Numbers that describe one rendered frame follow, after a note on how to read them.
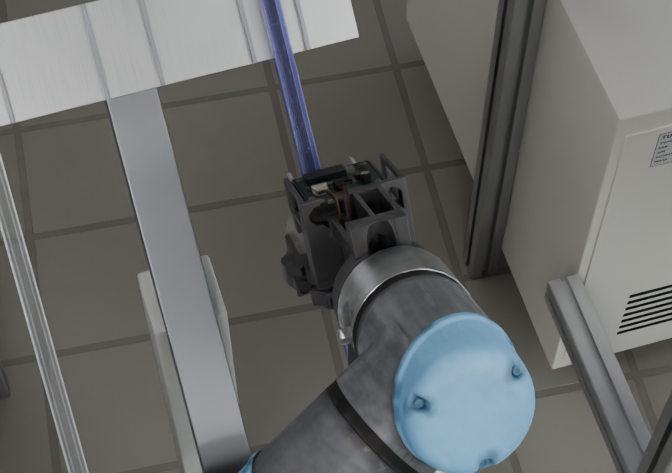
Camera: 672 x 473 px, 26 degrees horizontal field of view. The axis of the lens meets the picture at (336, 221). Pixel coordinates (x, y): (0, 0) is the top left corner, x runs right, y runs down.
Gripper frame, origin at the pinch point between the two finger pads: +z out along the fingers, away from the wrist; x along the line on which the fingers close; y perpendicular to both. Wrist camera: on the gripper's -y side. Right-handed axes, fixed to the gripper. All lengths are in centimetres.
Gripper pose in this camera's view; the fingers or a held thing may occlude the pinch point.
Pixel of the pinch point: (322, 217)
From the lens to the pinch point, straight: 108.0
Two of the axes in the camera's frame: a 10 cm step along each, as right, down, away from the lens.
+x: -9.5, 2.6, -1.6
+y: -1.8, -9.0, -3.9
